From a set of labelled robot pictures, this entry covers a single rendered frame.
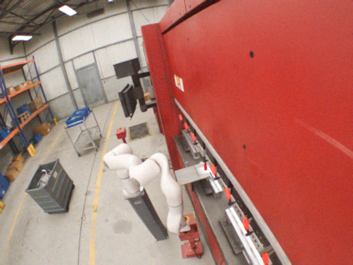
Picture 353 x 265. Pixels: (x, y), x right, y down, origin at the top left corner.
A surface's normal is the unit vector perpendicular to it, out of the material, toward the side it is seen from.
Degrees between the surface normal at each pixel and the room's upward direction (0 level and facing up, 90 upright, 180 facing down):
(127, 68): 90
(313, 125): 90
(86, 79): 90
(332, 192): 90
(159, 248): 0
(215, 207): 0
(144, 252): 0
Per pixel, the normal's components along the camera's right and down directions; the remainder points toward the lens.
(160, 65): 0.22, 0.47
